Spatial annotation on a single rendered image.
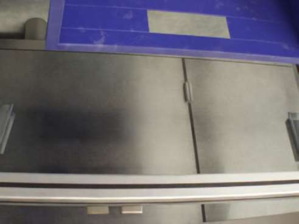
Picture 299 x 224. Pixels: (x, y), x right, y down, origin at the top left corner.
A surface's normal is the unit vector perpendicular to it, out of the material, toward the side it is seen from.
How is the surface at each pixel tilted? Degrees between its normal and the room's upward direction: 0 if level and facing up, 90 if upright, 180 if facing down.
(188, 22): 0
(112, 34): 90
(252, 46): 90
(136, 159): 90
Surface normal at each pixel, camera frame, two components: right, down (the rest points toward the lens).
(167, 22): 0.09, 0.90
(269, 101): 0.25, -0.43
